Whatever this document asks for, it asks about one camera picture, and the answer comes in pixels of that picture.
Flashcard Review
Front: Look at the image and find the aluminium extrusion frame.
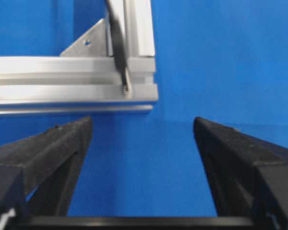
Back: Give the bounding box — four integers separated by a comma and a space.
0, 0, 158, 115

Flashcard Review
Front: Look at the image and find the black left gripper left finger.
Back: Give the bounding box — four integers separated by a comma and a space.
0, 116, 93, 230

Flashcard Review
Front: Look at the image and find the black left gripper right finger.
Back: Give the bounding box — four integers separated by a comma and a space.
193, 117, 288, 230

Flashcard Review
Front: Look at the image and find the black wire with plug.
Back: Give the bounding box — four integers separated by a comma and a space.
105, 0, 131, 95

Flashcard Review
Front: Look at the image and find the aluminium corner bracket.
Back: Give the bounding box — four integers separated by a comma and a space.
60, 19, 108, 57

